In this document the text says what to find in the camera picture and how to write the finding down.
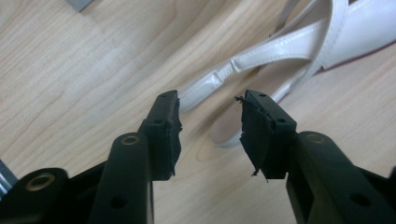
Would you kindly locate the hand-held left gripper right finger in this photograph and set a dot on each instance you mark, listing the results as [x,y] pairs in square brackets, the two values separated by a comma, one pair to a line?
[267,140]

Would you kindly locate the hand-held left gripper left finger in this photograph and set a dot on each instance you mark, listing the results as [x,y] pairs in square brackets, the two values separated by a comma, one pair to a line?
[162,137]

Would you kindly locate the grey metal shoe rack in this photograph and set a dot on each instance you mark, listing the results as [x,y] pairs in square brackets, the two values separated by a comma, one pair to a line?
[77,3]

